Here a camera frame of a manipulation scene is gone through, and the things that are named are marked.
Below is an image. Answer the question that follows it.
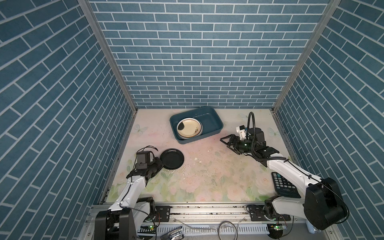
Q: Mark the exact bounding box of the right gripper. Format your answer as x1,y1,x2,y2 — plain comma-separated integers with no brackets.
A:
220,133,256,155

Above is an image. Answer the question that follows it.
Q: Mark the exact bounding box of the black plate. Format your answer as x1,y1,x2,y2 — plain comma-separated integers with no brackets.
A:
160,149,185,170

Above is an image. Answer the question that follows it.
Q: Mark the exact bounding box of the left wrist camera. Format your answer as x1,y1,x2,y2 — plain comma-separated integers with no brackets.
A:
135,151,155,170

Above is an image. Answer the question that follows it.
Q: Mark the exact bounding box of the looped grey cable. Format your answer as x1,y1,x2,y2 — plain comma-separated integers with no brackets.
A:
217,220,239,240

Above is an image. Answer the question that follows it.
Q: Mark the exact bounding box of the black calculator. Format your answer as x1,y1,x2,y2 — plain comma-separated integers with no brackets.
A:
271,172,301,199

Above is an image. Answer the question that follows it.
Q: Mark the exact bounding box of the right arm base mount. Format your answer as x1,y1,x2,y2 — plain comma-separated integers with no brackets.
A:
246,204,292,222

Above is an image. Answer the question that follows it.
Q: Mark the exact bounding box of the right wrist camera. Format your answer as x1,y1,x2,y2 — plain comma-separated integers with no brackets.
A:
236,125,248,141

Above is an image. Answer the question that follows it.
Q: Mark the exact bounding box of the cream plate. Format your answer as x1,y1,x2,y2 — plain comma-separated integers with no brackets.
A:
176,117,202,139

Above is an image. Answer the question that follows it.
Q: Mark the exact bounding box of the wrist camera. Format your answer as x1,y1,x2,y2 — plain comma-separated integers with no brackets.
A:
236,125,248,141
135,151,155,170

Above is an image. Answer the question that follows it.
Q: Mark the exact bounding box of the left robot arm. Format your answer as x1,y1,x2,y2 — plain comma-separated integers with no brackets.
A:
94,151,163,240

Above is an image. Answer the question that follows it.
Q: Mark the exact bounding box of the aluminium rail frame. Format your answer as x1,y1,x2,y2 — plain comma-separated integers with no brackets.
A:
80,202,341,240

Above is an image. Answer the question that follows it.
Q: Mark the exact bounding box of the teal plastic bin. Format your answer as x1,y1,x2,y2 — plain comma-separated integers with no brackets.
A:
170,107,224,145

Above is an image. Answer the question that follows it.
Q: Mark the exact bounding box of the metal binder clip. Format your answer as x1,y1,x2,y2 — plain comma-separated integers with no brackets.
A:
160,227,184,240

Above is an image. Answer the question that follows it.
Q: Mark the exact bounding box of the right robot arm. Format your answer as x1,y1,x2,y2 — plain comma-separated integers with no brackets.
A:
220,126,350,230

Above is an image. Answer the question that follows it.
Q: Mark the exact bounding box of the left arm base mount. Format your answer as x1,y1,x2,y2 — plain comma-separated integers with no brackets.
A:
145,206,171,223

